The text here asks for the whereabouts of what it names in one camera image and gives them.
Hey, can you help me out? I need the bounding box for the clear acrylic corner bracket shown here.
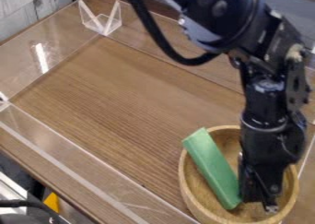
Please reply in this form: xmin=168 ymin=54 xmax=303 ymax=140
xmin=77 ymin=0 xmax=121 ymax=36

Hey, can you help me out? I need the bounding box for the black cable lower left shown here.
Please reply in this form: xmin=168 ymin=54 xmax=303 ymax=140
xmin=0 ymin=199 xmax=62 ymax=219

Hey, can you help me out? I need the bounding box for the brown wooden bowl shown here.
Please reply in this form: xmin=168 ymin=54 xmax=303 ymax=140
xmin=177 ymin=124 xmax=300 ymax=224

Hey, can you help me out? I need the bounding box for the yellow black clamp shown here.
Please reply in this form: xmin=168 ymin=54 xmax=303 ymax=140
xmin=44 ymin=193 xmax=60 ymax=213

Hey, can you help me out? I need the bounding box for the clear acrylic enclosure wall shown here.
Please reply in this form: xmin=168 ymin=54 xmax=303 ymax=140
xmin=0 ymin=0 xmax=315 ymax=224

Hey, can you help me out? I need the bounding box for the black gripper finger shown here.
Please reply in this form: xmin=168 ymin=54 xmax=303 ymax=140
xmin=237 ymin=159 xmax=261 ymax=203
xmin=255 ymin=172 xmax=283 ymax=213

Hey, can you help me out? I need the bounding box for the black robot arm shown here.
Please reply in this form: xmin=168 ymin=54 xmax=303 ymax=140
xmin=165 ymin=0 xmax=311 ymax=213

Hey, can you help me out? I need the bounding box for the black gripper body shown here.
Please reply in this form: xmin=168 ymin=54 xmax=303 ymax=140
xmin=237 ymin=111 xmax=308 ymax=204

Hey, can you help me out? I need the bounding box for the green rectangular block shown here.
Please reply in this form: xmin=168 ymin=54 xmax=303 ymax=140
xmin=181 ymin=128 xmax=241 ymax=210

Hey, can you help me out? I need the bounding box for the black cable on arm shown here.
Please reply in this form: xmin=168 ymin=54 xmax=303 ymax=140
xmin=120 ymin=0 xmax=223 ymax=66

